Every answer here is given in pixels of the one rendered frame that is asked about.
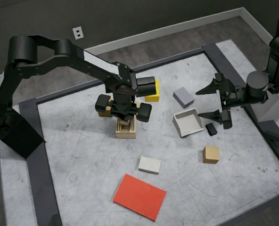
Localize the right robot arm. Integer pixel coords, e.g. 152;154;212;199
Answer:
218;19;279;105

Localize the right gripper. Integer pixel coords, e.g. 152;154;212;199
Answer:
196;73;247;129

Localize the yellow rectangular block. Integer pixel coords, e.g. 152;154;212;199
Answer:
145;80;159;102

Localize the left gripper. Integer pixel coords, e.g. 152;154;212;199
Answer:
95;94;152;122

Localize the red flat rectangular slab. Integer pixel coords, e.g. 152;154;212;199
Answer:
113;174;166;221

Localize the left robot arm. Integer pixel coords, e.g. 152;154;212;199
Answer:
0;33;156;132

